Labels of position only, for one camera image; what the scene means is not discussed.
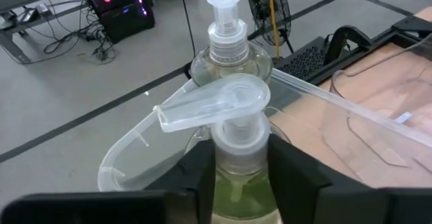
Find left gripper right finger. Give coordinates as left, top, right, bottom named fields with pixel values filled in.
left=267, top=133, right=432, bottom=224

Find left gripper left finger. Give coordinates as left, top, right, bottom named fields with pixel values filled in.
left=0, top=138, right=217, bottom=224

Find yellow-green soap pump bottle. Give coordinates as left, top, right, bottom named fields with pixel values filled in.
left=155, top=72, right=291, bottom=224
left=189, top=0, right=273, bottom=86

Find clear tall plastic bin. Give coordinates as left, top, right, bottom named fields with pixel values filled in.
left=97, top=67, right=432, bottom=193

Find black perforated metal plate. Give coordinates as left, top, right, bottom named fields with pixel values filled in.
left=273, top=36, right=327, bottom=83

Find black computer tower pink lights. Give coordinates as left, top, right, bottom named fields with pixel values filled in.
left=82, top=0, right=156, bottom=45

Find black floor fan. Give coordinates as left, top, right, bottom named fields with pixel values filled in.
left=246, top=0, right=294, bottom=55

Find tangled floor cable bundle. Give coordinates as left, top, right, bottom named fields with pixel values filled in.
left=42, top=0, right=117, bottom=65

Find black metal table frame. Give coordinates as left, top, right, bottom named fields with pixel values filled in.
left=317, top=14, right=432, bottom=86

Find yellow hanging cable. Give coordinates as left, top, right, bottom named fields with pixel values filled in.
left=268, top=0, right=281, bottom=59

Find black floor cable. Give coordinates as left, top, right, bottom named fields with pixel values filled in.
left=178, top=0, right=197, bottom=58

